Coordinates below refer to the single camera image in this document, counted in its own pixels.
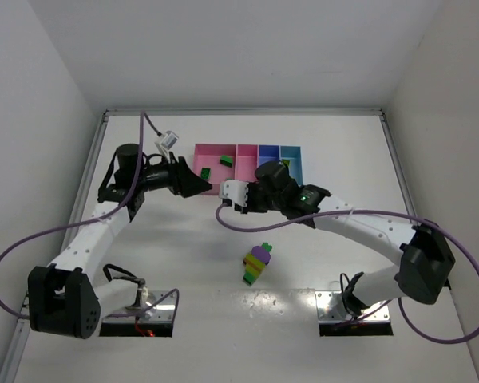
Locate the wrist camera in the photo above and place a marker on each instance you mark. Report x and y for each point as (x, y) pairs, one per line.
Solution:
(166, 141)
(234, 193)

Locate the multicolour lego stack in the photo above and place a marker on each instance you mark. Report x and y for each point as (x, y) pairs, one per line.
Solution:
(255, 261)

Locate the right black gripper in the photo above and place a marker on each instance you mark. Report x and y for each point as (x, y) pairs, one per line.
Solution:
(251, 197)

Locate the small pink bin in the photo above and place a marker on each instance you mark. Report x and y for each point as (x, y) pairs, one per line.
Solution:
(246, 162)

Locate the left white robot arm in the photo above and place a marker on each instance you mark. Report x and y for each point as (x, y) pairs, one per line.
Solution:
(71, 295)

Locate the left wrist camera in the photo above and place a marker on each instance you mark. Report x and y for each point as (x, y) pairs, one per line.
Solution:
(166, 141)

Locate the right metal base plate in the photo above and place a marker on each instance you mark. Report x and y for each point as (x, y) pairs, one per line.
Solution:
(331, 311)

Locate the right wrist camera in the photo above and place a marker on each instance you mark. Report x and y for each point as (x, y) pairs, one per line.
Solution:
(234, 193)

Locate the light blue bin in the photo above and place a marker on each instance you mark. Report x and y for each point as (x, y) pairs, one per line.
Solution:
(294, 155)

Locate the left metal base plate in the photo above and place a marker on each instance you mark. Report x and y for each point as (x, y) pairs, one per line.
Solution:
(157, 307)

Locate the large pink bin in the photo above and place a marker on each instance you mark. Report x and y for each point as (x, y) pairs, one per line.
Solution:
(209, 156)

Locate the dark blue bin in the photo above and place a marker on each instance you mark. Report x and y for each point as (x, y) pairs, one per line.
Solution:
(268, 153)

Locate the metal base plate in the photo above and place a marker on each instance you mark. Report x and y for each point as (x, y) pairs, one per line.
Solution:
(157, 307)
(331, 311)

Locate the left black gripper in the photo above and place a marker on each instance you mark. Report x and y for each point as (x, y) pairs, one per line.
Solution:
(176, 175)

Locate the dark green lego brick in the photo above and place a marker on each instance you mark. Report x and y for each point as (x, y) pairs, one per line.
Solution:
(226, 161)

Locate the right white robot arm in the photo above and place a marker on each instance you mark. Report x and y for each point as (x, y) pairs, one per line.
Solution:
(420, 256)

